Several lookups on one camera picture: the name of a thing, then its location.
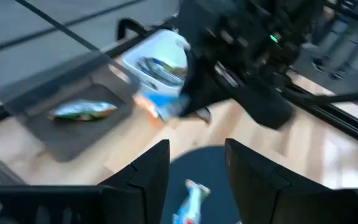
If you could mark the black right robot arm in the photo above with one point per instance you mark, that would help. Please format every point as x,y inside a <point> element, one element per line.
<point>244,25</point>

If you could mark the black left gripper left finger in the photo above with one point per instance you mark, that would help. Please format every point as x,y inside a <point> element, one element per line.
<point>145,186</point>

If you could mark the translucent grey plastic bin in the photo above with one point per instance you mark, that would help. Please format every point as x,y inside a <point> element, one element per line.
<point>73,140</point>

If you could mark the blue snack bag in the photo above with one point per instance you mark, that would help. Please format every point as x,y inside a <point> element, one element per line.
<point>191,205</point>

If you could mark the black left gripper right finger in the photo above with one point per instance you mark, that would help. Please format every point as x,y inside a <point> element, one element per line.
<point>253,186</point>

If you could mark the white plastic bin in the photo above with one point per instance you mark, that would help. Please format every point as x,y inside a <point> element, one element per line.
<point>154,46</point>

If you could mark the blue granola bar wrapper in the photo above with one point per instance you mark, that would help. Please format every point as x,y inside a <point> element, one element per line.
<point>163,104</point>

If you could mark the round blue woven mat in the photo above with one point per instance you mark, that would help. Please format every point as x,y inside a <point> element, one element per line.
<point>204,168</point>

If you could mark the black rig frame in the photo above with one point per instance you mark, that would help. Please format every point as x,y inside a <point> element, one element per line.
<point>353,130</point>

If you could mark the green granola bar wrapper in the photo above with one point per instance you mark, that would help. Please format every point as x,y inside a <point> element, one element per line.
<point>82,110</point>

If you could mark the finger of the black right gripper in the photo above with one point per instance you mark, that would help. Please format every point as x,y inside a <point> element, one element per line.
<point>204,90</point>
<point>204,115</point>

